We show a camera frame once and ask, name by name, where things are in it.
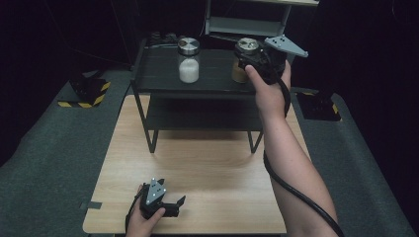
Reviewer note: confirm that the person's right hand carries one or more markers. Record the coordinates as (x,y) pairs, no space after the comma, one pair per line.
(270,95)

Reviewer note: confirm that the glass jar with white powder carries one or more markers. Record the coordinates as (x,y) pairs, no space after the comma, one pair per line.
(188,62)

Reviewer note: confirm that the white metal stand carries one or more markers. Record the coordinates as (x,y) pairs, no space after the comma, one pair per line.
(243,26)

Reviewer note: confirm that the black yellow striped base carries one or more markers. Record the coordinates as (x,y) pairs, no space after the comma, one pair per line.
(318,107)
(87,92)

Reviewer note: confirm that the black power strip with plugs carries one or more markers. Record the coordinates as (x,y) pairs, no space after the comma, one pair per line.
(164,38)

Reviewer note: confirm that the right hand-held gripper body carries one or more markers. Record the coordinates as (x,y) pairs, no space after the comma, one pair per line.
(275,57)

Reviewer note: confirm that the grey tape strip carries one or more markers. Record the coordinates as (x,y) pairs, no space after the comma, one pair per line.
(90,205)

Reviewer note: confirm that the glass jar with brown powder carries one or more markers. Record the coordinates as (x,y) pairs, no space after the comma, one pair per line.
(243,44)

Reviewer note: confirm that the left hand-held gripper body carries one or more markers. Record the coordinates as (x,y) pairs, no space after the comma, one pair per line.
(154,197)

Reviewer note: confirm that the black two-tier shelf rack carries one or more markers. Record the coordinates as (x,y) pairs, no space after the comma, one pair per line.
(210,79)

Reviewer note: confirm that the person's left hand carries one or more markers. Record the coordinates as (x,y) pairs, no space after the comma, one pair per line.
(143,225)

